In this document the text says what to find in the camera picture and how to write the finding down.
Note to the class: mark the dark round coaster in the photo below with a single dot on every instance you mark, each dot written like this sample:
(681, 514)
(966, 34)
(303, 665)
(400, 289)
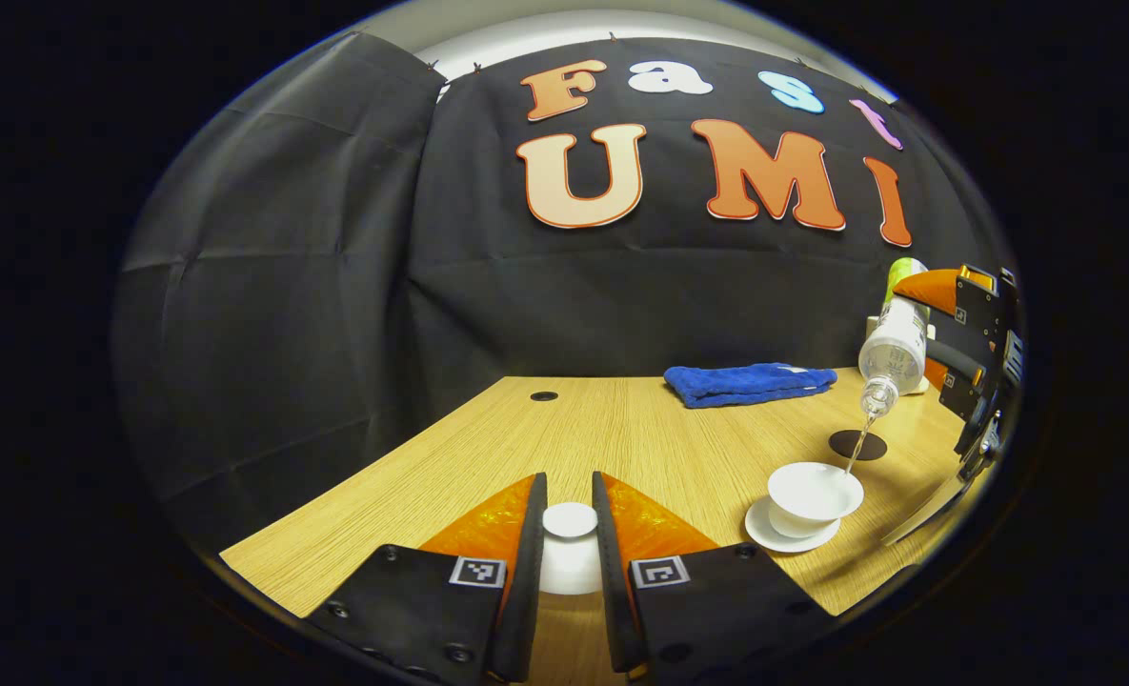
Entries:
(871, 448)

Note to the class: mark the white toaster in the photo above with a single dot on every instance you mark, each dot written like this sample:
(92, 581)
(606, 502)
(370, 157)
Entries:
(926, 385)

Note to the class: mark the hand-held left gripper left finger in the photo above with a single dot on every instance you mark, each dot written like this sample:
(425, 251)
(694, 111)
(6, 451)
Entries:
(531, 572)

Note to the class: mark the blue towel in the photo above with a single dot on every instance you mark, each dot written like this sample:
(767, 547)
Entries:
(745, 384)

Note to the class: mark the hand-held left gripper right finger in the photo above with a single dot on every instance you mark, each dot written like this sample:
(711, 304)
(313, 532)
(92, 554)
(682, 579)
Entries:
(607, 572)

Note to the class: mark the clear green-bottomed water bottle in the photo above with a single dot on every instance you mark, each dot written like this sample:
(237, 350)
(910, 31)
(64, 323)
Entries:
(896, 348)

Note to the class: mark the black backdrop cloth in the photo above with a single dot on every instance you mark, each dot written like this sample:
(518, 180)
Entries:
(288, 286)

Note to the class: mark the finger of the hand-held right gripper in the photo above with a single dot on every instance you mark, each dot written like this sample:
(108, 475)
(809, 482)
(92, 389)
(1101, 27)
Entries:
(978, 310)
(959, 381)

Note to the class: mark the white teacup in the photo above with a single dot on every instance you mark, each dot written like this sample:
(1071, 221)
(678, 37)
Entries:
(812, 491)

